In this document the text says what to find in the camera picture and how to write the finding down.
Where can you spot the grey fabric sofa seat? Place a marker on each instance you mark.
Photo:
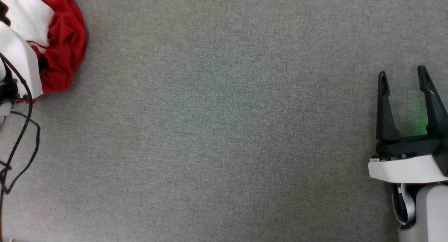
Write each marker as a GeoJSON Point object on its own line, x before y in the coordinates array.
{"type": "Point", "coordinates": [224, 130]}

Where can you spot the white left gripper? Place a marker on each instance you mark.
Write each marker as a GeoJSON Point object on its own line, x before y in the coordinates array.
{"type": "Point", "coordinates": [19, 56]}

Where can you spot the red and white shirt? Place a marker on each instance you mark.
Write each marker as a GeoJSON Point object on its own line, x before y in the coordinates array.
{"type": "Point", "coordinates": [64, 42]}

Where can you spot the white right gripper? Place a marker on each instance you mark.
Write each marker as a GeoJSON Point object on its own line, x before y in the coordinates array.
{"type": "Point", "coordinates": [409, 168]}

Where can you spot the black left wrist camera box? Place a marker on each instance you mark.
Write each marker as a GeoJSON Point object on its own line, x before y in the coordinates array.
{"type": "Point", "coordinates": [7, 91]}

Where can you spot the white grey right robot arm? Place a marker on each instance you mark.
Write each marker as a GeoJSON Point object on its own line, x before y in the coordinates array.
{"type": "Point", "coordinates": [432, 214]}

